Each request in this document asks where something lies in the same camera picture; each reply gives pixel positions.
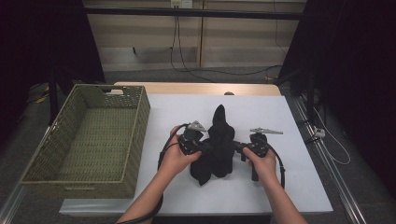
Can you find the white plug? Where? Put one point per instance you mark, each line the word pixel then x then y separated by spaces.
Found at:
pixel 319 133

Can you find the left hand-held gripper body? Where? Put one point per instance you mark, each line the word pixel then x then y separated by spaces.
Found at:
pixel 191 141

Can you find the black metal stand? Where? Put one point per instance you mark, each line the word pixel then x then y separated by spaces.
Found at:
pixel 53 99
pixel 310 99

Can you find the aluminium rail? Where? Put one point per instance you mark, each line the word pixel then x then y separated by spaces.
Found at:
pixel 12 199
pixel 339 189

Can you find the green woven basket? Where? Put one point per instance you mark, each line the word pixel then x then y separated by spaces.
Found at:
pixel 93 140

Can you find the person's right hand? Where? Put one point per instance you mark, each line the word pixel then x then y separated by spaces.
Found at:
pixel 264 169

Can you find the dark round table grommet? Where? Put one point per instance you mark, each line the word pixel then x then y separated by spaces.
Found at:
pixel 229 93

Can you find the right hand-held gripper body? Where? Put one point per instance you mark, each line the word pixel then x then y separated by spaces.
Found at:
pixel 259 144

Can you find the white wall outlet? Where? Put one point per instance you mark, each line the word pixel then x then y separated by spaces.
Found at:
pixel 181 3

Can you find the wooden wall strip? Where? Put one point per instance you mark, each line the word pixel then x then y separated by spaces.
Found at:
pixel 201 37

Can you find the black curtain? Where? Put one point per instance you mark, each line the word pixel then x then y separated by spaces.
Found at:
pixel 37 46
pixel 358 62

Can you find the black tank top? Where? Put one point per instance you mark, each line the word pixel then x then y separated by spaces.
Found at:
pixel 221 140

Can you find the person's left hand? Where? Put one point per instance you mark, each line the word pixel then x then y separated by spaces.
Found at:
pixel 174 161

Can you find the black horizontal metal bar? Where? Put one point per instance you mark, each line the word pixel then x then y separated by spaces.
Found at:
pixel 186 12

